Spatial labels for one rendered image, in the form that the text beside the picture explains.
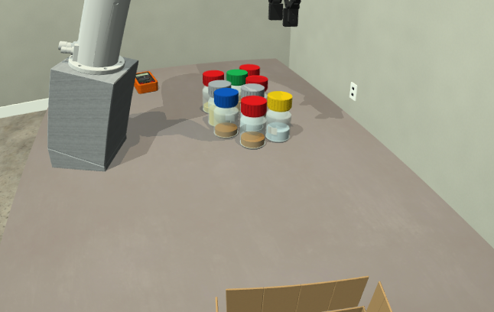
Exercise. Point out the orange digital multimeter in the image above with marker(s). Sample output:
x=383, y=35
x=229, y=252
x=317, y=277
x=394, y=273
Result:
x=144, y=85

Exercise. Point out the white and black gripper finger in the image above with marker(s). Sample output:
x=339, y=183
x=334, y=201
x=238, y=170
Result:
x=290, y=13
x=275, y=10

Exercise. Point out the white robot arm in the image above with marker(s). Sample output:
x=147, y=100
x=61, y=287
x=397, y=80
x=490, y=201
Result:
x=100, y=38

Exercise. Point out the open brown cardboard box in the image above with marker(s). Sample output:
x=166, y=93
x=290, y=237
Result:
x=313, y=297

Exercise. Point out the green-capped bottle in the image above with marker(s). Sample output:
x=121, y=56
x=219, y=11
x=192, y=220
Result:
x=237, y=78

